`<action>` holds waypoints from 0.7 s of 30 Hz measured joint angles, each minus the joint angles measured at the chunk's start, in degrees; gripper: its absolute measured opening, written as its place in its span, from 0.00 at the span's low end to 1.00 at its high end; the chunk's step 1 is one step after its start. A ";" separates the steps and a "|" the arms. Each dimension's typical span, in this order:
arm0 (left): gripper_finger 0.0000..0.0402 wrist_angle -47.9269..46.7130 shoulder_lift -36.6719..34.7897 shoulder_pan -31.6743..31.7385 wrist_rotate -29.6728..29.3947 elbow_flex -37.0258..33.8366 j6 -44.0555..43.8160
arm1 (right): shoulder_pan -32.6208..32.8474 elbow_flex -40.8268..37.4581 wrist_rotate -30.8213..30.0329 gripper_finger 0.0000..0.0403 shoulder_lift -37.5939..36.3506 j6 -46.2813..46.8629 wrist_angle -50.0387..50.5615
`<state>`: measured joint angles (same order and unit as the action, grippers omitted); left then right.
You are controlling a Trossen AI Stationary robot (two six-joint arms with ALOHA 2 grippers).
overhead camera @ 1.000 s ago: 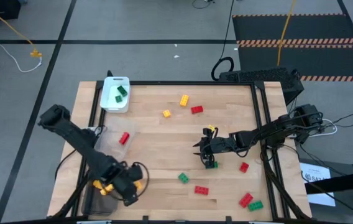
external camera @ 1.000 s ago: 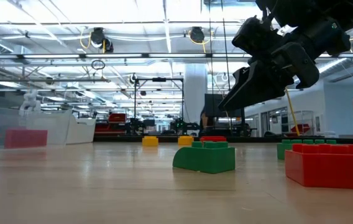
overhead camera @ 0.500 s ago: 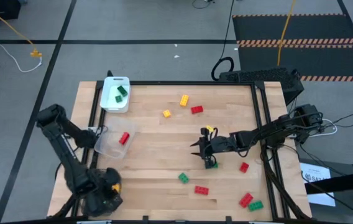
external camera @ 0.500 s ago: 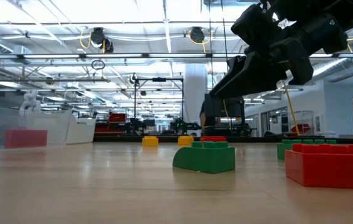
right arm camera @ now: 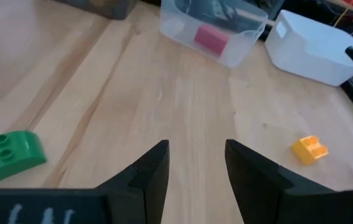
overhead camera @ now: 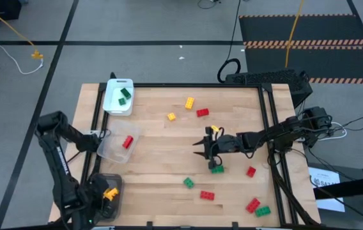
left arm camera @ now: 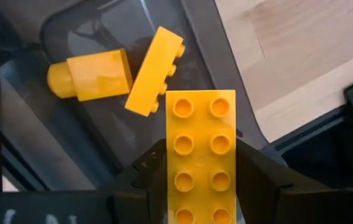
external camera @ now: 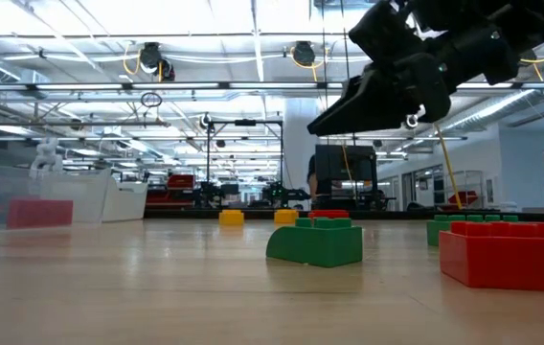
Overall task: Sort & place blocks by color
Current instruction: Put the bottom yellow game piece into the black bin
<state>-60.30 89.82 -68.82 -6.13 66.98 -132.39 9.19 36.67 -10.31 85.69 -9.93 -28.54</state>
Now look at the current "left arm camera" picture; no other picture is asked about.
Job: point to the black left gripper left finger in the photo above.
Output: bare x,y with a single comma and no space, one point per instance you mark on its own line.
145,193

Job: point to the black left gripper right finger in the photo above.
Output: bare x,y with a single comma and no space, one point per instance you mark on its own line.
273,196

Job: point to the long yellow toy brick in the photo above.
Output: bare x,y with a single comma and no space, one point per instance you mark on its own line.
200,155
154,71

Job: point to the tall yellow brick round top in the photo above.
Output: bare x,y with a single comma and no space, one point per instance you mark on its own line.
99,76

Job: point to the smoky dark plastic bin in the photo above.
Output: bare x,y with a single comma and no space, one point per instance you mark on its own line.
86,140

